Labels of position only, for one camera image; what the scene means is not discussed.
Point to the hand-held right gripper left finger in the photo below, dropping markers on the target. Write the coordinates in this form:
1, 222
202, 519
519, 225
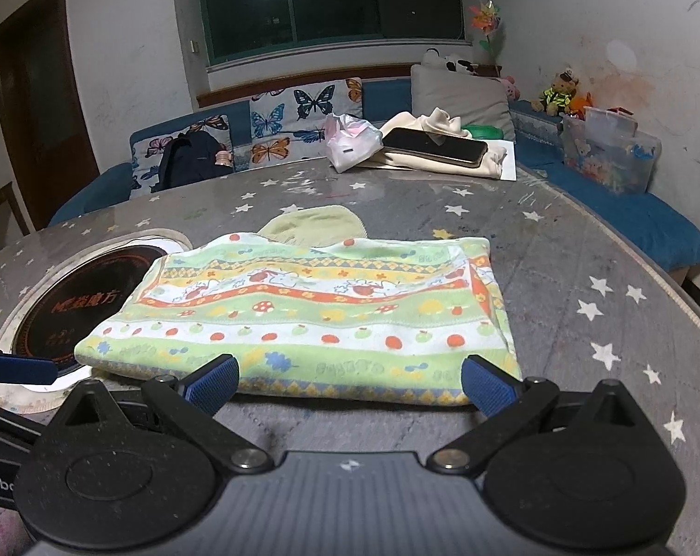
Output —
213, 385

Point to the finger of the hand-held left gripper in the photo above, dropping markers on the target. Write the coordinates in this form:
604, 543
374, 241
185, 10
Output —
14, 368

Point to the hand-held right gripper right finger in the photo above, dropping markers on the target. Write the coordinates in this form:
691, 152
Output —
489, 385

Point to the green printed child's pants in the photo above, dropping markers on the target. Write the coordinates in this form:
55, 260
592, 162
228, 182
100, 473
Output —
303, 313

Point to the pink patterned cloth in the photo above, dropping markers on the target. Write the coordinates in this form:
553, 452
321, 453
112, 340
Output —
2, 533

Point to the round induction cooktop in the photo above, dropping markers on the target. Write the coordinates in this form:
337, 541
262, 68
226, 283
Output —
89, 301

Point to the grey star-print table cover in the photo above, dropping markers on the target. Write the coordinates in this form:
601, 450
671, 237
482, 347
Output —
558, 278

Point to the blue sofa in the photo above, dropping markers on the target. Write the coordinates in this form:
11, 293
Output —
616, 208

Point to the white flat board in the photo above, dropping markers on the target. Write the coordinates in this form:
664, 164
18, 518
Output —
507, 162

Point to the black backpack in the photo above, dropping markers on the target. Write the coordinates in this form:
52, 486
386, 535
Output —
185, 162

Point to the black smartphone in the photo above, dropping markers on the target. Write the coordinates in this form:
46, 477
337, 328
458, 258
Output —
434, 146

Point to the butterfly print cushion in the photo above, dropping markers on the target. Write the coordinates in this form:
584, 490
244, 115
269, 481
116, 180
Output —
153, 145
303, 116

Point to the green object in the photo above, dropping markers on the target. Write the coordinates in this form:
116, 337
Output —
480, 130

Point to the clear plastic toy bin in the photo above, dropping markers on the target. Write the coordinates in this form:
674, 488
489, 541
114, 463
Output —
610, 153

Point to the dark wooden door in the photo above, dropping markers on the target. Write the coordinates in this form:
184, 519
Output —
43, 104

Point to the beige folded cloth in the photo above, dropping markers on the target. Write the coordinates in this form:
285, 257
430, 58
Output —
442, 121

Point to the white and pink plastic bag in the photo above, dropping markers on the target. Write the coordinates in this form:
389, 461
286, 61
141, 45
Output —
350, 145

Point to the grey pillow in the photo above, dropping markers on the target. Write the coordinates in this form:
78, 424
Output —
460, 95

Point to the orange toy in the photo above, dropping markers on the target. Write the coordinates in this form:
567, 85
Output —
581, 105

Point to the teddy bear in yellow vest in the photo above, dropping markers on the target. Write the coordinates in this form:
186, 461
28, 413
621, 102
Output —
557, 95

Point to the pink plush toy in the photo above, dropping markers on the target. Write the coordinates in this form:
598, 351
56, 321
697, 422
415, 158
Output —
509, 88

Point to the panda plush toy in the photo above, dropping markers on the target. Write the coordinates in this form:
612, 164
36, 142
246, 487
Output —
451, 62

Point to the colourful pinwheel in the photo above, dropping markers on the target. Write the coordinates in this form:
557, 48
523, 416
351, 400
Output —
487, 20

